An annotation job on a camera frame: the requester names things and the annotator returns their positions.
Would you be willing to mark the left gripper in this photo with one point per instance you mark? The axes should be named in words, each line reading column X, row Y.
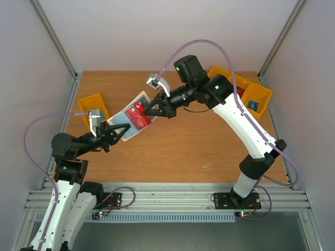
column 107, row 133

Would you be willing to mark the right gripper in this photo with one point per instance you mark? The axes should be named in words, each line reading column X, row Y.
column 167, row 105

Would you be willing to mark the teal credit card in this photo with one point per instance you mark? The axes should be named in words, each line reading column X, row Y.
column 102, row 115

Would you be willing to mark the beige card holder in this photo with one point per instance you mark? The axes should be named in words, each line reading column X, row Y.
column 120, row 117

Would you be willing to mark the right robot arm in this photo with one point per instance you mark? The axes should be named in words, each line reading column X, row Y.
column 217, row 94

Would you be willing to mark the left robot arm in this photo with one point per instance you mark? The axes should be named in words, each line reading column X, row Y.
column 72, row 198

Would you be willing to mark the yellow bin with black cards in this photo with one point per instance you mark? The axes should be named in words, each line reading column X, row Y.
column 215, row 70

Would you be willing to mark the red cards stack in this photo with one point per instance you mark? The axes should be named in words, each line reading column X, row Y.
column 240, row 91

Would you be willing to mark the yellow bin with red cards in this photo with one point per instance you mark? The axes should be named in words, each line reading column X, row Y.
column 242, row 82

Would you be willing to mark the blue card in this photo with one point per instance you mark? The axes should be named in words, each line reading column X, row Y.
column 253, row 105

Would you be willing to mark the yellow bin with blue card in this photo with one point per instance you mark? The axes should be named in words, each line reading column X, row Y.
column 256, row 98

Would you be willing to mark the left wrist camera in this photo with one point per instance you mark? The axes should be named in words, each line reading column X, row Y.
column 94, row 120

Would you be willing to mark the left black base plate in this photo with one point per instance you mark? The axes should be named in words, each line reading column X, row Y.
column 113, row 201

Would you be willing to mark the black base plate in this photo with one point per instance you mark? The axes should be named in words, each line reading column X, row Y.
column 226, row 200
column 113, row 201

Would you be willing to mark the grey slotted cable duct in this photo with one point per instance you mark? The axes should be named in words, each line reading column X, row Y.
column 163, row 217

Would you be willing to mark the aluminium rail frame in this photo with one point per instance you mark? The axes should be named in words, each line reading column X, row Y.
column 186, row 197

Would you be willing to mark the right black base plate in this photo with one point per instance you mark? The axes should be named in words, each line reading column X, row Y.
column 226, row 200

